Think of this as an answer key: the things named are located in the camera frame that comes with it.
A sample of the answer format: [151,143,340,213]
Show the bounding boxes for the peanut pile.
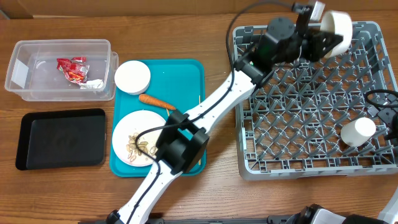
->
[126,133,157,166]

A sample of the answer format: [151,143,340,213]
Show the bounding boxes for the white cup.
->
[340,117,376,147]

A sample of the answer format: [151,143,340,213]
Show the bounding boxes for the clear plastic bin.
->
[4,39,119,101]

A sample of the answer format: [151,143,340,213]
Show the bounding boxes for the black plastic tray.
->
[15,108,106,170]

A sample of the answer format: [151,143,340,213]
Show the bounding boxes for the grey dishwasher rack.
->
[236,21,397,180]

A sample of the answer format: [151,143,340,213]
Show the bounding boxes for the teal serving tray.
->
[109,59,205,177]

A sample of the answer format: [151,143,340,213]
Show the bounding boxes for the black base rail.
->
[77,215,299,224]

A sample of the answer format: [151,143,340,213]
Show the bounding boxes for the red snack wrapper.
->
[57,57,104,89]

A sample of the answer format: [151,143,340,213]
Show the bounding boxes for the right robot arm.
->
[286,89,397,224]

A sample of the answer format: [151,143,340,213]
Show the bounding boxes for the white bowl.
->
[114,60,151,95]
[320,11,353,58]

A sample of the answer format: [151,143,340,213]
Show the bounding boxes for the orange carrot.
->
[139,94,175,110]

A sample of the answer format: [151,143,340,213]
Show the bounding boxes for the white round plate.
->
[112,110,165,167]

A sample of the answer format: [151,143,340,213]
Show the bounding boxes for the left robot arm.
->
[106,1,353,223]

